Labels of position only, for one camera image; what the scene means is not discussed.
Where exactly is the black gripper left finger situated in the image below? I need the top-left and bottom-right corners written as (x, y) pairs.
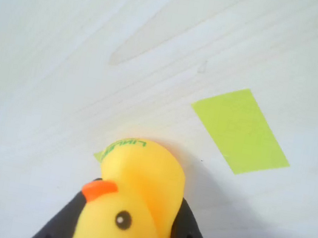
top-left (29, 168), bottom-right (103, 238)

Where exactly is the yellow rubber duck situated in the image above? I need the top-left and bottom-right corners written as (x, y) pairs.
top-left (72, 128), bottom-right (194, 238)

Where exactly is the yellow tape marker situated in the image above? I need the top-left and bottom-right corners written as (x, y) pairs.
top-left (91, 148), bottom-right (106, 165)
top-left (180, 79), bottom-right (302, 185)

